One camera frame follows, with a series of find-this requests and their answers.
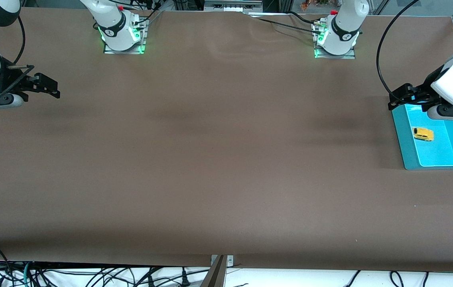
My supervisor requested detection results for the metal table edge bracket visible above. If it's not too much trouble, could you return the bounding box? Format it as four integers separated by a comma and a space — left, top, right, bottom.
211, 255, 234, 267

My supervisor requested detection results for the black cable on table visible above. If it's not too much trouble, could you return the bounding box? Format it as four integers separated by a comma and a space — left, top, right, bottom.
246, 11, 323, 35

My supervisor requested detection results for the teal plastic bin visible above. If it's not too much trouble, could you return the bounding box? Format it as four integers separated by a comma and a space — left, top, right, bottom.
391, 104, 453, 171

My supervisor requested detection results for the grey background device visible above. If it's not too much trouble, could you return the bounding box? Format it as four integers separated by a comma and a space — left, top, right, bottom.
204, 0, 264, 13

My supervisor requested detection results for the dark table support beam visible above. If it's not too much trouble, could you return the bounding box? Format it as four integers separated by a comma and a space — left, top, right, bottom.
200, 255, 227, 287

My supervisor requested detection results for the yellow beetle toy car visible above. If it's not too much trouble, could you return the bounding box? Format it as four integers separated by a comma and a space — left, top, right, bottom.
413, 127, 435, 142

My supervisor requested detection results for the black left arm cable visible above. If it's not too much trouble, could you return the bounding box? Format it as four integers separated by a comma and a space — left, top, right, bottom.
376, 0, 421, 98

